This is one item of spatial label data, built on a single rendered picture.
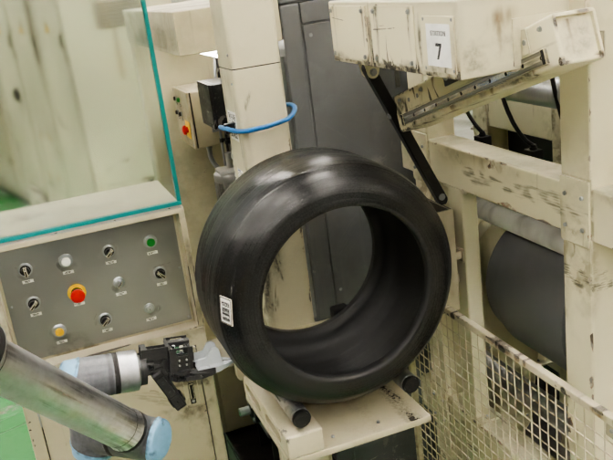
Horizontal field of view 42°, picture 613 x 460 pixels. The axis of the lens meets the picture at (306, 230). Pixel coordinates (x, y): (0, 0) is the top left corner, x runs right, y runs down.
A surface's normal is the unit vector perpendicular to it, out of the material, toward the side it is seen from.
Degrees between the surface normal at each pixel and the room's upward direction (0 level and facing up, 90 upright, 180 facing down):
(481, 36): 90
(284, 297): 90
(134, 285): 90
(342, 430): 0
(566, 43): 72
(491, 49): 90
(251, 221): 57
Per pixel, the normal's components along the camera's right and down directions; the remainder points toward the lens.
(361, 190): 0.36, 0.07
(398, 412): -0.12, -0.94
